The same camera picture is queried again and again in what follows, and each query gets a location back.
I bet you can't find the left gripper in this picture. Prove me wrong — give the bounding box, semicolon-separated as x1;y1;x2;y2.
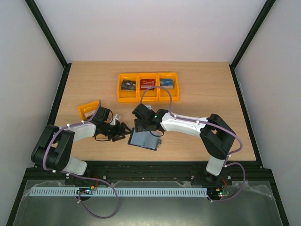
103;121;133;142

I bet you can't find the blue leather card holder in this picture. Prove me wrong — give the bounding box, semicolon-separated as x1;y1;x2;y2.
127;128;162;151

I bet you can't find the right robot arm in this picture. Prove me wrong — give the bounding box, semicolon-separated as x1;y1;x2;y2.
132;103;236;185

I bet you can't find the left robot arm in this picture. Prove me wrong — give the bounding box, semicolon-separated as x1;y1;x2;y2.
31;105;131;176

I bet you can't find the red card stack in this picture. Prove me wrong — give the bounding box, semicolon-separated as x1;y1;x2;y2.
140;79;156;90

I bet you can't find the black card stack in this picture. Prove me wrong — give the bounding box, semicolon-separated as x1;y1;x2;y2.
120;80;136;91

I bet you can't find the blue card stack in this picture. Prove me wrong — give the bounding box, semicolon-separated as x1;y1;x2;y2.
159;79;174;89

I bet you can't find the card in small bin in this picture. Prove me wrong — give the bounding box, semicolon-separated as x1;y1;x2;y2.
84;110;95;119

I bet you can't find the yellow three-compartment bin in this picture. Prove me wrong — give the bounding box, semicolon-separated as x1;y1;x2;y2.
117;72;180;103

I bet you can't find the small yellow bin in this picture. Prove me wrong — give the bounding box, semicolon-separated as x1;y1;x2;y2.
78;100;101;120

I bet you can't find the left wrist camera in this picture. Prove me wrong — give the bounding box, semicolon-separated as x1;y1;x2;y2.
110;114;121;126

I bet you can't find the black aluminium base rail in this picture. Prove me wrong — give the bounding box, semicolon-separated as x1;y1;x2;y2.
22;161;276;187

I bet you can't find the white slotted cable duct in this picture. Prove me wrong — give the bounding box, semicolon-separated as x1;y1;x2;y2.
29;187;207;197

